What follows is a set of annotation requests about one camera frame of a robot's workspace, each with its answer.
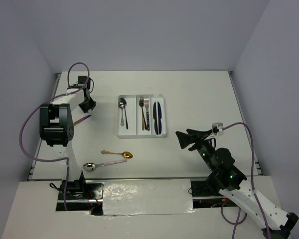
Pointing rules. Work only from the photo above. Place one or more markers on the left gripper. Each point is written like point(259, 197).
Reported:
point(91, 105)

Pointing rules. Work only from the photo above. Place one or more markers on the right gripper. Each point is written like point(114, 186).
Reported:
point(184, 139)

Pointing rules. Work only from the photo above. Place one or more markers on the iridescent rainbow knife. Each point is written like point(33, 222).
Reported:
point(81, 120)

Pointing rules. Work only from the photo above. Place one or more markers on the silver spoon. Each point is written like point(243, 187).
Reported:
point(122, 107)

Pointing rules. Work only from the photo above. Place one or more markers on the black spoon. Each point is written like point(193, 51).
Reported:
point(125, 103)

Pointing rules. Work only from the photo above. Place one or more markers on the blue knife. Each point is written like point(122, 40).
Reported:
point(159, 117)

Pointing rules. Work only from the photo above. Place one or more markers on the black knife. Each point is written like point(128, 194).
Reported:
point(155, 118)

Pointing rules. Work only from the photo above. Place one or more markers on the copper fork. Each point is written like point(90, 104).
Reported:
point(141, 104)

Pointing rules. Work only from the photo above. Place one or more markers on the silver fork with black handle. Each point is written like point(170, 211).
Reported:
point(147, 104)

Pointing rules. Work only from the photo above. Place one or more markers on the gold spoon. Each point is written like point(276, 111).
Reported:
point(124, 154)

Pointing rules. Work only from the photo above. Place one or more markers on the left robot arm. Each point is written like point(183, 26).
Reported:
point(56, 126)

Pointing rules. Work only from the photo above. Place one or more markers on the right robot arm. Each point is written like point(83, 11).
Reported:
point(227, 180)

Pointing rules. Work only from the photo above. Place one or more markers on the white three-compartment cutlery tray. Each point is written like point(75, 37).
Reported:
point(134, 117)

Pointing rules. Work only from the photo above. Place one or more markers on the silver foil sheet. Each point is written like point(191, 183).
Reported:
point(147, 197)

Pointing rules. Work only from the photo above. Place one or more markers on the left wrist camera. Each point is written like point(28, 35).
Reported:
point(74, 88)

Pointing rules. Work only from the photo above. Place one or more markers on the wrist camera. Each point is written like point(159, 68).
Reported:
point(74, 88)
point(217, 129)

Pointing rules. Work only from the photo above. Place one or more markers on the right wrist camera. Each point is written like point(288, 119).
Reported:
point(217, 129)

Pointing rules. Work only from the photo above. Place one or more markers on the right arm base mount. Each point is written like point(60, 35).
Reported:
point(203, 197)

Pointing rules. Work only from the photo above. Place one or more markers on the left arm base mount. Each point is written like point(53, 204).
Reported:
point(80, 196)

